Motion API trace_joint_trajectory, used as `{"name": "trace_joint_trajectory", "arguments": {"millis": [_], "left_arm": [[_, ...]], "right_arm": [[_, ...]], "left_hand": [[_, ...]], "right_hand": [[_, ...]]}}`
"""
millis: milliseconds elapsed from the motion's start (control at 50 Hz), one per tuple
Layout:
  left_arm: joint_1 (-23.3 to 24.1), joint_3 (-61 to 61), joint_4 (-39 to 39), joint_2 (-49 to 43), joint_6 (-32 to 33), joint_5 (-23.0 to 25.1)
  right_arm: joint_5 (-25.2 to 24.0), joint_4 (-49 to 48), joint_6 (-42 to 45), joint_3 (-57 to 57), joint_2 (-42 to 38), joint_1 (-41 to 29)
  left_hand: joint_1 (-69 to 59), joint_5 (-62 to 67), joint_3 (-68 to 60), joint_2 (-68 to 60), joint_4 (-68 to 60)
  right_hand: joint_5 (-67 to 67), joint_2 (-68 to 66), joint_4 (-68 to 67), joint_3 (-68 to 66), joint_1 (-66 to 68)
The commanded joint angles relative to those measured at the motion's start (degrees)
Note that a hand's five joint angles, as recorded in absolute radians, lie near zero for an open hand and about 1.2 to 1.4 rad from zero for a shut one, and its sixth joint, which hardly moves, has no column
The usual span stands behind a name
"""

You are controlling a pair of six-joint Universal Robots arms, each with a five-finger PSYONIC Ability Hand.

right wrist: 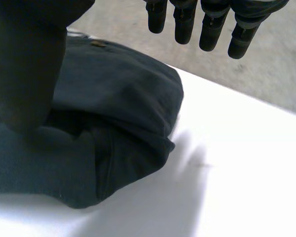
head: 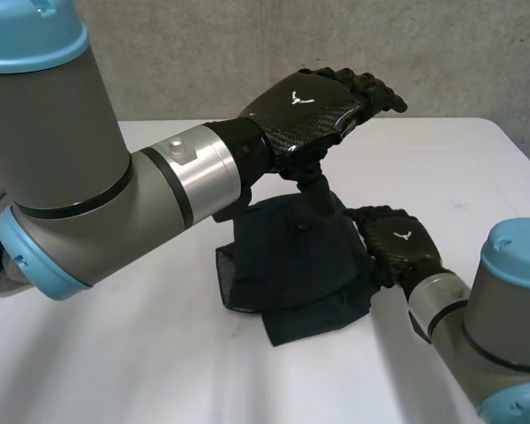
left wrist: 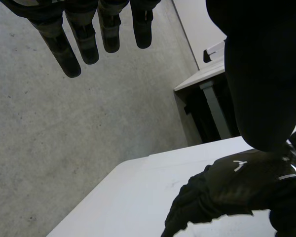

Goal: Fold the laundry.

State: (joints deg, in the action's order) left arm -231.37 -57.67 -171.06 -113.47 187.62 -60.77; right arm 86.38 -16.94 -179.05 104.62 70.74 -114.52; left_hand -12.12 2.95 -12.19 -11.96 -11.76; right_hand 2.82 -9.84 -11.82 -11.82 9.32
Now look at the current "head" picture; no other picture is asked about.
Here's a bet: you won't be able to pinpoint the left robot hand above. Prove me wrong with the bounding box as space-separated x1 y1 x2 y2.
213 66 408 217

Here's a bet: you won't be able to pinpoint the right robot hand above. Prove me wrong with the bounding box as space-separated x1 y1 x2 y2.
344 205 452 301

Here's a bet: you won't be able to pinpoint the dark blue shorts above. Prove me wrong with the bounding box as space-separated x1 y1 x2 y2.
215 192 374 350

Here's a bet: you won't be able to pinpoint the grey towel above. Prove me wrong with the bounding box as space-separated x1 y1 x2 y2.
0 163 39 300

